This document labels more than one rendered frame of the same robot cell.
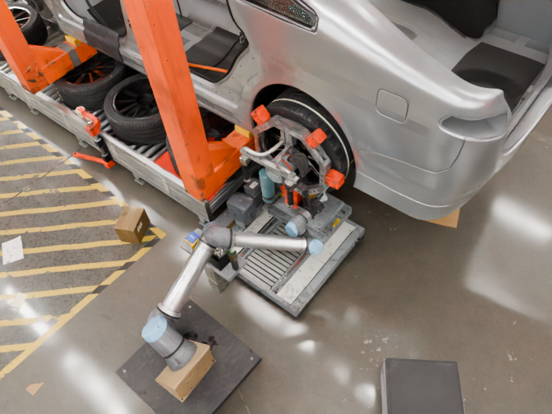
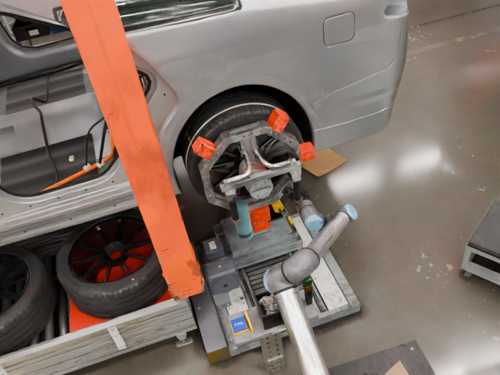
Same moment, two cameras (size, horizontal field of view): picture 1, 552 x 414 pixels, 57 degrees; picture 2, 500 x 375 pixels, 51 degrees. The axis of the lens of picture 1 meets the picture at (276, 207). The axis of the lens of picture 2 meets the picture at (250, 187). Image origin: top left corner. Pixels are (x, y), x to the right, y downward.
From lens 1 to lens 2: 1.92 m
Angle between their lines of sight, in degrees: 37
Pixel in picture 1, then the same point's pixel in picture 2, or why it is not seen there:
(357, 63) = (296, 9)
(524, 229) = not seen: hidden behind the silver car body
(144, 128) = (29, 310)
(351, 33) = not seen: outside the picture
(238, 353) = (399, 358)
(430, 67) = not seen: outside the picture
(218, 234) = (302, 260)
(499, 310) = (437, 175)
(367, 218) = (292, 207)
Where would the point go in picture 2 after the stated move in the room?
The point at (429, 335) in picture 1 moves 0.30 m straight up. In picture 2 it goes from (436, 225) to (441, 193)
